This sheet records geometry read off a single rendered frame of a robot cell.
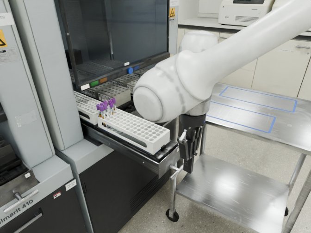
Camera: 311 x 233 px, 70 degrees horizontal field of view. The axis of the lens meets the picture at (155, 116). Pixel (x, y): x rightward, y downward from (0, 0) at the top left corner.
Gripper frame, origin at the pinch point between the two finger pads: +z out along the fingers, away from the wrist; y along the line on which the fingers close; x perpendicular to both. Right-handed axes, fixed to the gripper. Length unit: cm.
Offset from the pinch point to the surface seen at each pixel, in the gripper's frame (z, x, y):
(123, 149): 1.5, -23.8, 6.9
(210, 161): 52, -17, -62
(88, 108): -5.9, -48.6, 2.9
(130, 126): -5.5, -24.7, 1.9
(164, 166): 3.2, -7.3, 3.6
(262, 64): 29, -35, -229
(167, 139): -3.0, -10.9, -2.8
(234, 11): -25, -79, -229
